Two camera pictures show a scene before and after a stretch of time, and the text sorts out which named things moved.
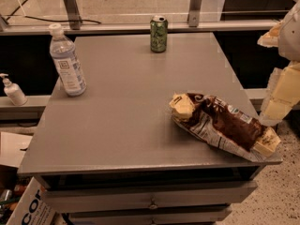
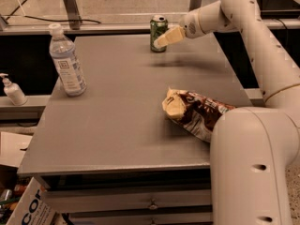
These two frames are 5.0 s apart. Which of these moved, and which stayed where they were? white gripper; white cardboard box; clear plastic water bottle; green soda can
Moved: white gripper
Stayed: white cardboard box; clear plastic water bottle; green soda can
